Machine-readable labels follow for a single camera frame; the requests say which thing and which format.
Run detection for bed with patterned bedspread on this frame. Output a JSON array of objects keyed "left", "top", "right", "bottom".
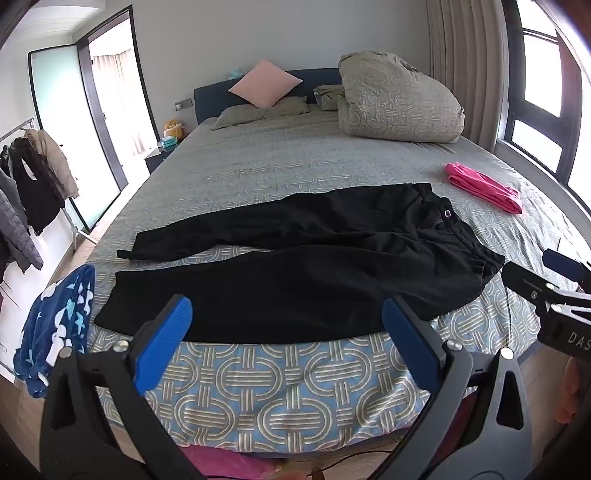
[{"left": 85, "top": 107, "right": 583, "bottom": 455}]

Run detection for blue printed fleece blanket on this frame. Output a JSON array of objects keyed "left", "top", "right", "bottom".
[{"left": 13, "top": 264, "right": 96, "bottom": 398}]

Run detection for small grey patterned pillow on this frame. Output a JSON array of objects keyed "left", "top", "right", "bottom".
[{"left": 314, "top": 84, "right": 345, "bottom": 112}]

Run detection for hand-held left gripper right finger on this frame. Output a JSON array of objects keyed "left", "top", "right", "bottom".
[{"left": 369, "top": 295, "right": 542, "bottom": 480}]

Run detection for navy headboard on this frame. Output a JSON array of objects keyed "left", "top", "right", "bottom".
[{"left": 193, "top": 68, "right": 343, "bottom": 125}]

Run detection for flat grey patterned pillow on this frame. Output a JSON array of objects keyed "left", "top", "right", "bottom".
[{"left": 211, "top": 96, "right": 309, "bottom": 131}]

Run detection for beige jacket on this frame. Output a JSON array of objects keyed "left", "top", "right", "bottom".
[{"left": 25, "top": 129, "right": 80, "bottom": 200}]

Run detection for folded pink garment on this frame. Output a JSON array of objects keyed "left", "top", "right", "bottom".
[{"left": 444, "top": 162, "right": 523, "bottom": 214}]

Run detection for dark door frame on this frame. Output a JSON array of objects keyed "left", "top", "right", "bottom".
[{"left": 76, "top": 4, "right": 161, "bottom": 192}]

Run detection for black cable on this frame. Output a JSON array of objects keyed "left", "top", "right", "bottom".
[{"left": 318, "top": 449, "right": 399, "bottom": 470}]

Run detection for grey puffer jacket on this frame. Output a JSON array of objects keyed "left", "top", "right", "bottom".
[{"left": 0, "top": 173, "right": 44, "bottom": 273}]

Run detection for black pants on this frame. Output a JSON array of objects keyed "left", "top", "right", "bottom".
[{"left": 93, "top": 183, "right": 506, "bottom": 345}]

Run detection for black vest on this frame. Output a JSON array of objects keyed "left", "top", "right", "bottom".
[{"left": 10, "top": 137, "right": 65, "bottom": 235}]

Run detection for pink cloth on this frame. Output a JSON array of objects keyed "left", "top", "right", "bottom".
[{"left": 180, "top": 445, "right": 279, "bottom": 480}]

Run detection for pink pillow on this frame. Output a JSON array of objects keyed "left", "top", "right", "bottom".
[{"left": 228, "top": 59, "right": 304, "bottom": 107}]

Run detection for dark bedside table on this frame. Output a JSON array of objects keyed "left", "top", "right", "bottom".
[{"left": 144, "top": 148, "right": 175, "bottom": 175}]

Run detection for metal clothes rack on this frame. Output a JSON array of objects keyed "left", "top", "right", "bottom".
[{"left": 0, "top": 117, "right": 99, "bottom": 254}]

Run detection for person's right hand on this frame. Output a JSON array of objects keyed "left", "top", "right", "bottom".
[{"left": 554, "top": 357, "right": 591, "bottom": 425}]

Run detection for beige pleated curtain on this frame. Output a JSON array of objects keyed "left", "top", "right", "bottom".
[{"left": 425, "top": 0, "right": 509, "bottom": 153}]

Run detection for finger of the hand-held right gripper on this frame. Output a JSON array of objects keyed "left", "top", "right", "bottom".
[
  {"left": 501, "top": 261, "right": 561, "bottom": 315},
  {"left": 543, "top": 248, "right": 591, "bottom": 292}
]

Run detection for frosted glass sliding door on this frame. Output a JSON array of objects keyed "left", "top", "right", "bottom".
[{"left": 28, "top": 41, "right": 106, "bottom": 232}]

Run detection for folded grey patterned duvet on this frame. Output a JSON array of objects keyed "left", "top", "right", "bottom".
[{"left": 338, "top": 52, "right": 465, "bottom": 144}]

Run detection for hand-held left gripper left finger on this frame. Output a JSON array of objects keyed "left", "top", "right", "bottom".
[{"left": 39, "top": 295, "right": 205, "bottom": 480}]

